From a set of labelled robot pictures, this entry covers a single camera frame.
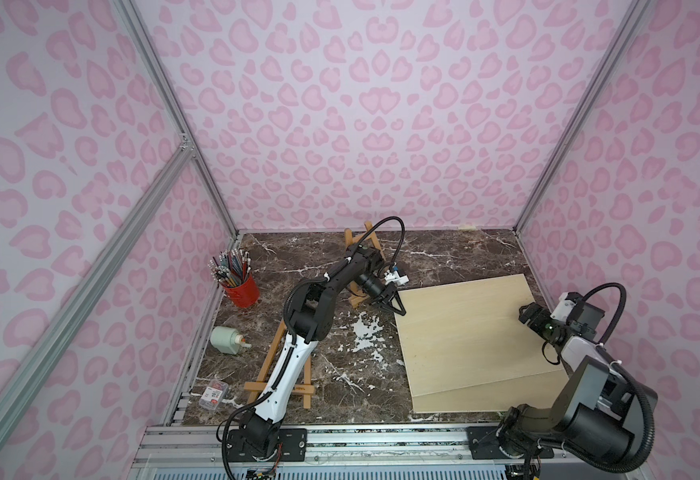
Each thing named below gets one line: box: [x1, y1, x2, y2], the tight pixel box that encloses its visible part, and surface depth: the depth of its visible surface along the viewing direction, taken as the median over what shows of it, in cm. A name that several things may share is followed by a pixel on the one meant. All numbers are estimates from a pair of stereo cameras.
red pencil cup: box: [224, 273, 260, 309], surface depth 97 cm
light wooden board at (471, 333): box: [395, 274, 566, 396], surface depth 90 cm
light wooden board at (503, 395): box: [412, 369, 570, 413], surface depth 82 cm
